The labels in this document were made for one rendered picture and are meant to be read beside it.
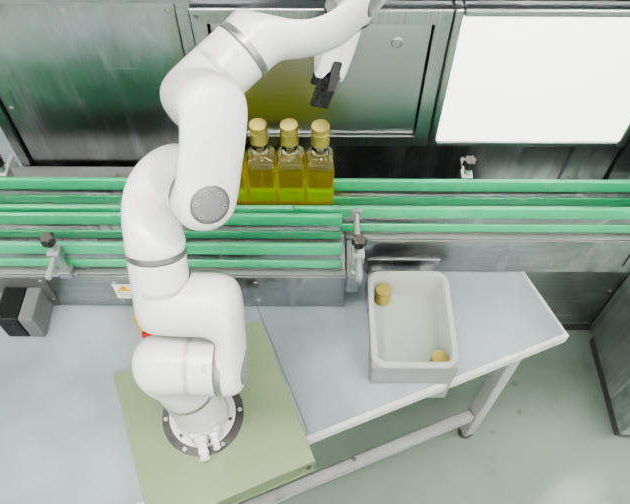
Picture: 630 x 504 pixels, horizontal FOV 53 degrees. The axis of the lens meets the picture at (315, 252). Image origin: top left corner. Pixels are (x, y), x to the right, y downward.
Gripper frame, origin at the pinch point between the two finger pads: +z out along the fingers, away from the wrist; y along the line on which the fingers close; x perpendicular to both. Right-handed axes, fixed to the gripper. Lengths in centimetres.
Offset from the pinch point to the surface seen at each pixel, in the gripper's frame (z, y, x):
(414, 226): 28.2, 3.9, 28.5
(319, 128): 8.7, 0.8, 2.0
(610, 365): 81, 2, 117
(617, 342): 74, -2, 114
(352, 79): 7.2, -12.9, 8.3
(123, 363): 59, 29, -27
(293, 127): 9.9, 0.6, -2.6
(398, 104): 10.8, -12.9, 19.4
